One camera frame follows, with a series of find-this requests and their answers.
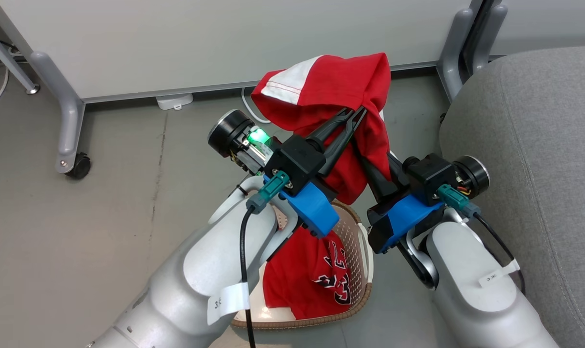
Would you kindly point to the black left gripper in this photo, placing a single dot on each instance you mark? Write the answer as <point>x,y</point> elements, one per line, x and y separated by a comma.
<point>297,159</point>

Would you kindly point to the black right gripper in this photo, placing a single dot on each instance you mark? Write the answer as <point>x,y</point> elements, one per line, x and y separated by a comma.
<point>432,174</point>

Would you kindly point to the red white-trimmed garment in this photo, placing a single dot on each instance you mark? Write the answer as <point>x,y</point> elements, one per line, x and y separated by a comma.
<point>331,87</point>

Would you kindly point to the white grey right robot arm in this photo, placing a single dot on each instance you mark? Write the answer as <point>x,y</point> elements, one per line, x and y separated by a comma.
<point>471,299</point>

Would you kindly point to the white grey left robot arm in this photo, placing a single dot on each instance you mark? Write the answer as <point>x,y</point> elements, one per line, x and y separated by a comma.
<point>176,290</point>

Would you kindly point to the beige plastic laundry basket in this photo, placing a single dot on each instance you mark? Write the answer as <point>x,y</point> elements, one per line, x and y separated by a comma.
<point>358,241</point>

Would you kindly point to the grey fabric sofa seat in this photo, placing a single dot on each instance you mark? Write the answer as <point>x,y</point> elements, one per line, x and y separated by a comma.
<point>539,145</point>

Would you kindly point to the red basketball jersey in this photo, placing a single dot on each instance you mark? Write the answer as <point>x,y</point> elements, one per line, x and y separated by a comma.
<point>297,275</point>

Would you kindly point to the white floor adapter box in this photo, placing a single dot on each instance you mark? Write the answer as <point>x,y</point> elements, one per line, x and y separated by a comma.
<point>174,101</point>

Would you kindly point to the white partition panel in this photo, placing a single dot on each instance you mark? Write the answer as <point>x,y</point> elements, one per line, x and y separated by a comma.
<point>200,38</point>

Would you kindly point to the grey partition leg with caster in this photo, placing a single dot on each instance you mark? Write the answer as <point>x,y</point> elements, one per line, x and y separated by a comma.
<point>67,111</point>

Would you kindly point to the grey metal table leg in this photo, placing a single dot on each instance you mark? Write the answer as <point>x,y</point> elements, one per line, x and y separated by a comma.
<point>9,60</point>

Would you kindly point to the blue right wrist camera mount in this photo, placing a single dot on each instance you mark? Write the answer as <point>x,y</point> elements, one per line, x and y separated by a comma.
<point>403,217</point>

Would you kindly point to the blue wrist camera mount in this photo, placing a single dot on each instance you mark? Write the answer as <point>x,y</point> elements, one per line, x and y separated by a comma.
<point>403,217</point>
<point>314,208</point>

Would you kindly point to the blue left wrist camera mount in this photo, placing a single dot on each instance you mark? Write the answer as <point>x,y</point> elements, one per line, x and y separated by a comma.
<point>314,208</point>

